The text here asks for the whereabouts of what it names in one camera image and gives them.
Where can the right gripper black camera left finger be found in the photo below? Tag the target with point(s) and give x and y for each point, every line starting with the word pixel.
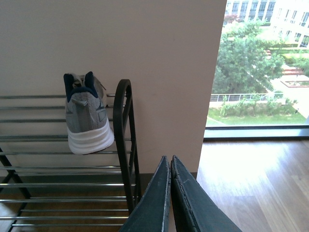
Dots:
pixel 152 212

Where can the right gripper black camera right finger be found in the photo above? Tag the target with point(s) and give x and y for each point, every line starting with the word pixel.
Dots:
pixel 194 210

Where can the grey knit sneaker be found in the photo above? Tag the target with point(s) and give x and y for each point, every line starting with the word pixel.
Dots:
pixel 88 126

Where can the black metal shoe rack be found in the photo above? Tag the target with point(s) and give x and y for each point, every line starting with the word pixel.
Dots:
pixel 44 187

